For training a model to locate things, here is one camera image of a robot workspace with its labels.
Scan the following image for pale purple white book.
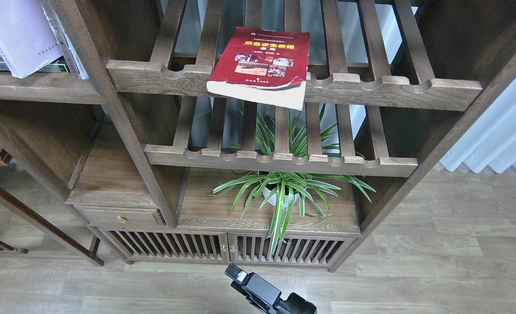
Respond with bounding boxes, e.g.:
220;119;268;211
0;0;63;78

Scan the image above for white book spine upright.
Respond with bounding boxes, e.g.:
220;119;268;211
39;0;89;79

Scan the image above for white plant pot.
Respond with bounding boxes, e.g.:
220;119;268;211
262;183;299;208

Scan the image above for red paperback book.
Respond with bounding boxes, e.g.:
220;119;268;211
207;27;310;111

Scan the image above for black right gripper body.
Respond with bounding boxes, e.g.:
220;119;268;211
266;294;317;314

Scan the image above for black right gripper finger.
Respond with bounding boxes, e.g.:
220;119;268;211
224;263;281;311

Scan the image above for green spider plant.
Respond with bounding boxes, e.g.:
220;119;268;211
209;113;376;250

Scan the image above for right slatted cabinet door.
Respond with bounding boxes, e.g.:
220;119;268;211
228;234;355;268

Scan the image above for white pleated curtain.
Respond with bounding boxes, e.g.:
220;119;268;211
438;78;516;173

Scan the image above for slatted cabinet door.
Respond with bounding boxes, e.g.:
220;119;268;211
104;230;230;263
228;234;355;268

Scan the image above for wooden drawer with brass knob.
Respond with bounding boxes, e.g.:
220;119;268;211
75;205;165;227

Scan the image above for left slatted cabinet door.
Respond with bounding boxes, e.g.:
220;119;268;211
104;230;230;263

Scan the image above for dark wooden bookshelf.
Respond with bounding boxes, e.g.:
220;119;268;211
0;0;516;272

